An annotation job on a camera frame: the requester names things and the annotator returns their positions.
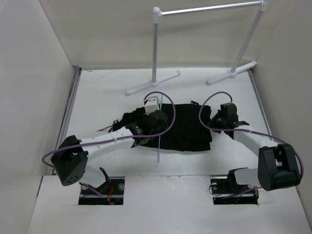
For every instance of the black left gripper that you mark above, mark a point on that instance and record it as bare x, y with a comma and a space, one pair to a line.
162, 128

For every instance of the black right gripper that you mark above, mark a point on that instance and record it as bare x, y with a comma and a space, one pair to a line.
211, 123

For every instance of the black trousers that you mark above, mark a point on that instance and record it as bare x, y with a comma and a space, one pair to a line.
186, 134

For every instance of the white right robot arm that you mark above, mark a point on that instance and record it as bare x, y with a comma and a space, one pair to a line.
277, 164

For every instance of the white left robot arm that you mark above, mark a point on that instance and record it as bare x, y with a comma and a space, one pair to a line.
71, 159

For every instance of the white clothes rack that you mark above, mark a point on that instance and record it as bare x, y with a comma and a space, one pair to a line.
216, 35

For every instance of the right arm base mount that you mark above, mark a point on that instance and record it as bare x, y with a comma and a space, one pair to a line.
225, 190

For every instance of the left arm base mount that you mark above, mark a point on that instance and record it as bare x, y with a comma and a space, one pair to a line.
110, 192

